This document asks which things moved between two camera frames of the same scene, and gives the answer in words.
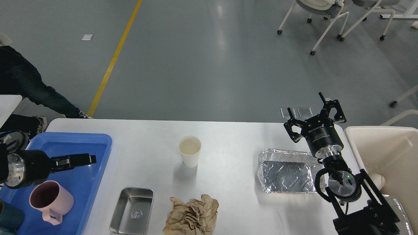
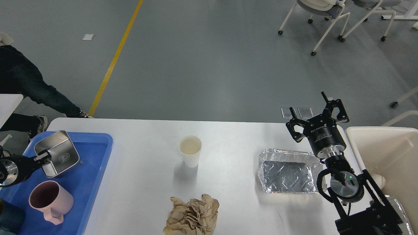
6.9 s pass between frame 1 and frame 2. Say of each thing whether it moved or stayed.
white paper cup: stayed
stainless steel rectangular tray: moved
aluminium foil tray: stayed
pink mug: stayed
